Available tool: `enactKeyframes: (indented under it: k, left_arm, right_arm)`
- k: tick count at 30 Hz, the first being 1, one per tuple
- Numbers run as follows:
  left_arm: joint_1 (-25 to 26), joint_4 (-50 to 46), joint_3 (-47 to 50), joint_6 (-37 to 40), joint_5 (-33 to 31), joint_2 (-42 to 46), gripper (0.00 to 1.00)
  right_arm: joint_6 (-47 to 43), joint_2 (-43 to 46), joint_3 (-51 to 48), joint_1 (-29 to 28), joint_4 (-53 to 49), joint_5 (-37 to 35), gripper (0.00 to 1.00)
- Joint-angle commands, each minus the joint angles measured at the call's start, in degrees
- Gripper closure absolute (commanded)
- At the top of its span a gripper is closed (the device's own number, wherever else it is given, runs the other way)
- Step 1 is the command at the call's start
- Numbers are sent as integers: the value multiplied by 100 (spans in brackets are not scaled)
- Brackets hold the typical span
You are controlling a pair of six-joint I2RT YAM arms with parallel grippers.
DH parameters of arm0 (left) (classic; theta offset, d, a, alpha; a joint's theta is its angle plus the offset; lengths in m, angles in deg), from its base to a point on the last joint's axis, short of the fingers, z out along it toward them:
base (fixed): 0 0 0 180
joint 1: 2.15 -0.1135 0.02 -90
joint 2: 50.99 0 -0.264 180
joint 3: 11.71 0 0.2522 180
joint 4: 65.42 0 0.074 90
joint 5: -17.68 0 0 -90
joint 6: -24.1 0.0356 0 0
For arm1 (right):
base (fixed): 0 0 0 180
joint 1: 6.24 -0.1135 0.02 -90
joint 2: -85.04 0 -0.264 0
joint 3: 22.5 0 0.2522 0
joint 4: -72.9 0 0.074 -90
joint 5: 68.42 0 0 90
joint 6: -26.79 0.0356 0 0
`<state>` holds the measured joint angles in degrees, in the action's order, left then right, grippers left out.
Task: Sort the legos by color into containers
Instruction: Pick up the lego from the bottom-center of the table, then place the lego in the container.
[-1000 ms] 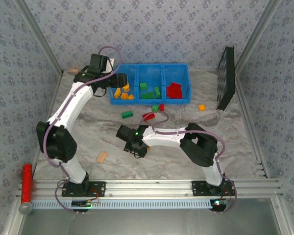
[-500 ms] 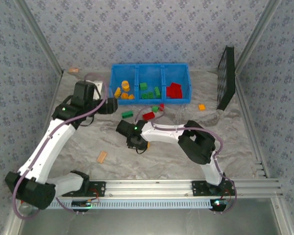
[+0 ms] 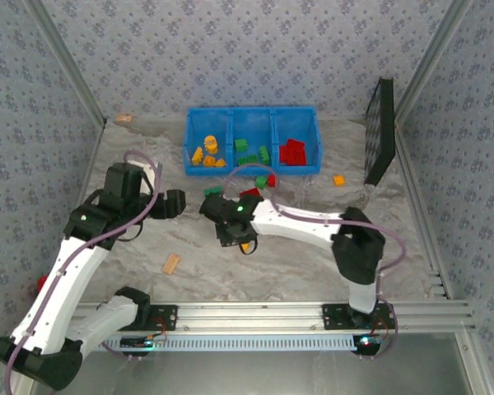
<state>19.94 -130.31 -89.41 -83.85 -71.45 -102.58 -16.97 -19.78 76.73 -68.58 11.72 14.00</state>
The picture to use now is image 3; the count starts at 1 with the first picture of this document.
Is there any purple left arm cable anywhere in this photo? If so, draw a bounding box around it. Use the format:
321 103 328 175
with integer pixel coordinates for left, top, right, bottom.
6 150 163 395

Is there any black grid panel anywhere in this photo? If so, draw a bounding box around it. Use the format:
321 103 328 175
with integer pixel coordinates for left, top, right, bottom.
362 77 396 186

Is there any blue three-compartment plastic bin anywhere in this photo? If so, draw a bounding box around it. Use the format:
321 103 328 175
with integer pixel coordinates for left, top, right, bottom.
184 105 324 177

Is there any ridged wooden block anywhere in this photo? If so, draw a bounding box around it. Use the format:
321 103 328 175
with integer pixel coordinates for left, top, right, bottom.
161 253 182 276

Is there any aluminium extrusion rail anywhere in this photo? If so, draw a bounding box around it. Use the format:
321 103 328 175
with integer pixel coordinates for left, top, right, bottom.
72 299 478 335

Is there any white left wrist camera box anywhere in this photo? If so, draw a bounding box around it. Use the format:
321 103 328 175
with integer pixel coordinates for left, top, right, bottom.
128 159 165 184

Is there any grey metal panel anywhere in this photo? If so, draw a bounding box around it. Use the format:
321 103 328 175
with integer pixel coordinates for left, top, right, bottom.
28 349 477 395

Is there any thin black left wrist cable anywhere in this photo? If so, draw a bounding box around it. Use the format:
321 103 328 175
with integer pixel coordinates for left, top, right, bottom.
114 220 145 243

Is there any slotted white cable duct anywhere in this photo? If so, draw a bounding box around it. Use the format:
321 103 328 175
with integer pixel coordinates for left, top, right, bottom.
100 333 357 353

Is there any aluminium frame bar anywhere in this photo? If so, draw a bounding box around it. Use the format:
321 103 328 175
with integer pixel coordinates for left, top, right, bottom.
455 332 493 395
53 118 108 301
26 0 109 127
394 0 475 123
394 118 456 300

